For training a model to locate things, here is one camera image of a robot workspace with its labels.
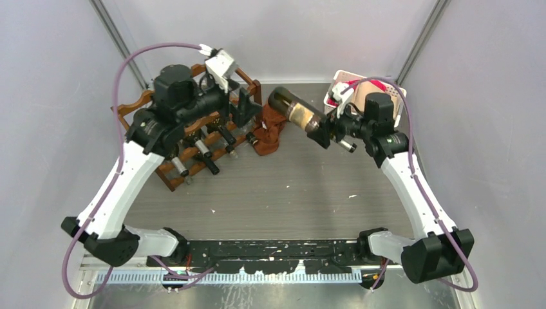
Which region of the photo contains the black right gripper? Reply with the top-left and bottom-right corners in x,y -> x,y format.
307,97 -> 373,148

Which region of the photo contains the dark green wine bottle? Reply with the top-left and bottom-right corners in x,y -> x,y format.
267,87 -> 358,153

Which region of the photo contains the green wine bottle silver neck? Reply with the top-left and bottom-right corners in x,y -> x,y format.
218,126 -> 236,145

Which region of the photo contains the dark wine bottle cream label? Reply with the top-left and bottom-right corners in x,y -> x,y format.
194,138 -> 212,158

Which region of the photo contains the clear bottle gold cap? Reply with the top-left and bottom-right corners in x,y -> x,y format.
245,132 -> 258,147

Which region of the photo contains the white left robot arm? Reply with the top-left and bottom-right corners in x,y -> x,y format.
61,65 -> 261,267

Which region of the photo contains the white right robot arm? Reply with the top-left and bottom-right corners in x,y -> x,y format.
301,92 -> 478,292

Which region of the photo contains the pink cloth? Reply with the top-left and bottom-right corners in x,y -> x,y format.
325,79 -> 387,110

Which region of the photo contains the brown suede cloth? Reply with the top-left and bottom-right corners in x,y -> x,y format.
252,104 -> 288,156

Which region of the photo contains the white plastic basket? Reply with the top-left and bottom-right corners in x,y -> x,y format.
323,70 -> 404,128

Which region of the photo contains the beige cloth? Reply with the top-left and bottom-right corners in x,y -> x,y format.
353,80 -> 399,116

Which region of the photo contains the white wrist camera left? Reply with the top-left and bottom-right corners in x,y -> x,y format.
199,44 -> 238,93

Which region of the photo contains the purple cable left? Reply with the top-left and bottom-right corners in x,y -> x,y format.
61,42 -> 214,299

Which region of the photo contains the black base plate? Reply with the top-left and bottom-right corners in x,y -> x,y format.
158,239 -> 385,275

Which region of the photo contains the aluminium frame rail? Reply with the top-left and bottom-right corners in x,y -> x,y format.
80,238 -> 468,285

